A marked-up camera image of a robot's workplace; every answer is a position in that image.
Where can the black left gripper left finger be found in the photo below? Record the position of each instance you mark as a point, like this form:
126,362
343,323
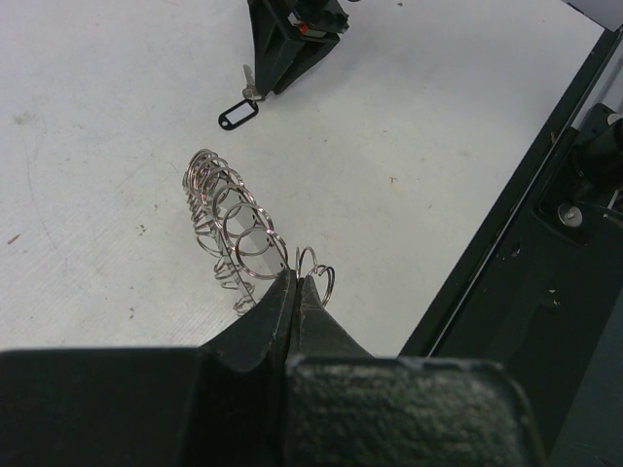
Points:
217,404

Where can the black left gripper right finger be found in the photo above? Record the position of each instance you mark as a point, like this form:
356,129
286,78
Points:
344,407

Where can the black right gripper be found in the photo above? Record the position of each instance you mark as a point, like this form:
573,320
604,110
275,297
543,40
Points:
280,30

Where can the key with black tag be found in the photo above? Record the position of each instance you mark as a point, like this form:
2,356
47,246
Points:
246,109

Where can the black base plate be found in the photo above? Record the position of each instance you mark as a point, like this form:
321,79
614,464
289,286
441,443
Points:
542,295

